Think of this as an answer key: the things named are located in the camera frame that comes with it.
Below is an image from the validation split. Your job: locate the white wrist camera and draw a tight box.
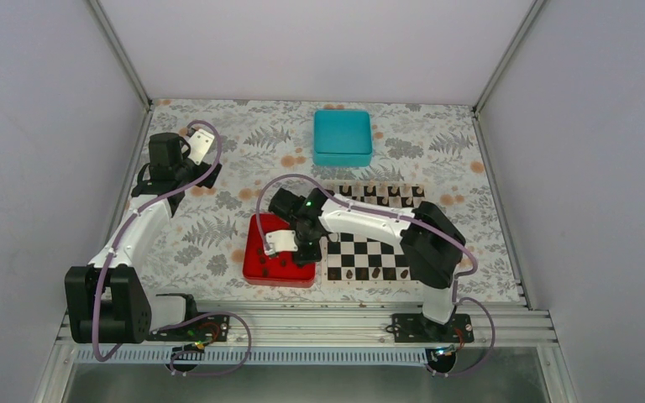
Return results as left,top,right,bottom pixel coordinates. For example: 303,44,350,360
187,128,216,165
262,229,298,256

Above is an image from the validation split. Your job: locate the red plastic tray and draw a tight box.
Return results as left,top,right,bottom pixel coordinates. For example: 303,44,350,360
242,215,316,288

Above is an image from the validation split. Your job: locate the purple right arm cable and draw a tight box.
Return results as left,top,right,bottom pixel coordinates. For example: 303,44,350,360
254,173,497,379

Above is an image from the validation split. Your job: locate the teal plastic box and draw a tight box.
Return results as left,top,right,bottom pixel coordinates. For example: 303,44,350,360
312,109,373,167

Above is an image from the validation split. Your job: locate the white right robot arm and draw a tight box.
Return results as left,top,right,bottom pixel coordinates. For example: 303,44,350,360
260,188,468,342

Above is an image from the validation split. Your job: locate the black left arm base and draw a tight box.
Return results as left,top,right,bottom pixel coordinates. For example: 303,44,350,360
149,293,232,374

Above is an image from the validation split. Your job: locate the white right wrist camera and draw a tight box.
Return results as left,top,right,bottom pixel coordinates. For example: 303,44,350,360
262,229,298,256

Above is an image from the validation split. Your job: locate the aluminium frame rail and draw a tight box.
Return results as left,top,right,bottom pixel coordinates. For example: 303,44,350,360
35,302,577,402

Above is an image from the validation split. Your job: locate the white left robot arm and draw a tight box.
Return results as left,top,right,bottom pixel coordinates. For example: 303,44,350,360
65,122,223,344

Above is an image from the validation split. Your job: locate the floral patterned table mat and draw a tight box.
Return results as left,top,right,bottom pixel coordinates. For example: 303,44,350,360
139,99,521,304

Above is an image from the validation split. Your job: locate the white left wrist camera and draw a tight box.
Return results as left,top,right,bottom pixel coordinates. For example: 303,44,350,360
187,128,216,165

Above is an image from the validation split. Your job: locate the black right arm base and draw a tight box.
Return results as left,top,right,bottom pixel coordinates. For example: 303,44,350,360
385,312,475,374

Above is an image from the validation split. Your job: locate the row of light chess pieces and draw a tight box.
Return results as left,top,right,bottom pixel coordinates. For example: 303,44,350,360
322,181,426,208

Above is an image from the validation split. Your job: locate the black white chessboard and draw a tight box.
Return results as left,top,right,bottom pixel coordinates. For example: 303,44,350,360
320,181,440,290

